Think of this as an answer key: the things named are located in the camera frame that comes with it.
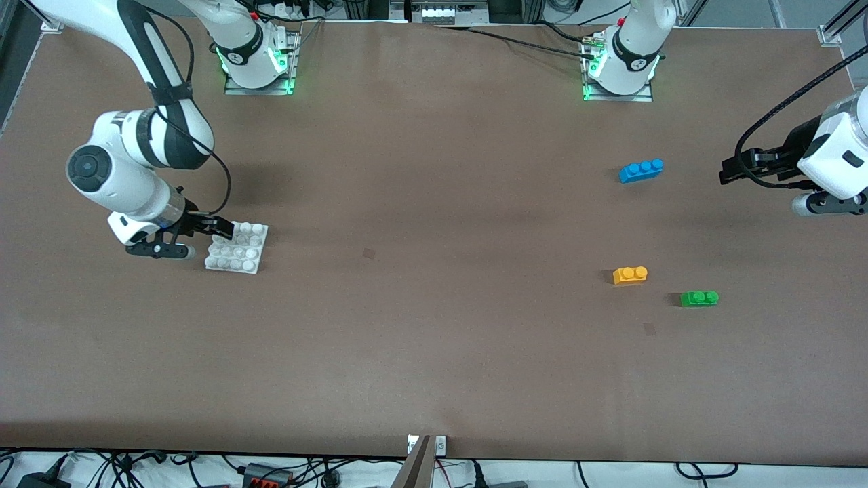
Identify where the white studded base plate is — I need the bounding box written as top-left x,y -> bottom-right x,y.
205,222 -> 269,275

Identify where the blue three-stud block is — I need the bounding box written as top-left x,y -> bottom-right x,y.
618,159 -> 665,184

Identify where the black adapter with red connectors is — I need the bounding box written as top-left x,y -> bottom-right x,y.
242,462 -> 294,488

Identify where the black power adapter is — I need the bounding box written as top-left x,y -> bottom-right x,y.
16,473 -> 73,488

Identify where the white power strip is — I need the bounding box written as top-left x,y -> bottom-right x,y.
409,2 -> 490,26

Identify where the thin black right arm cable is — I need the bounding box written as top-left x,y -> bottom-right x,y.
119,0 -> 233,218

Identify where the braided black left arm cable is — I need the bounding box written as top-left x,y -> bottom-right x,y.
736,46 -> 868,190

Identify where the aluminium frame rail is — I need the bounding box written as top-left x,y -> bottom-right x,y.
824,0 -> 868,38

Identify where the long black table cable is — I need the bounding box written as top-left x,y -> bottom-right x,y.
434,24 -> 601,63

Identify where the small metal edge bracket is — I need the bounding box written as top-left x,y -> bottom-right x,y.
407,434 -> 448,455

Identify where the grey wedge camera post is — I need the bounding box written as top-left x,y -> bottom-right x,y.
391,435 -> 435,488

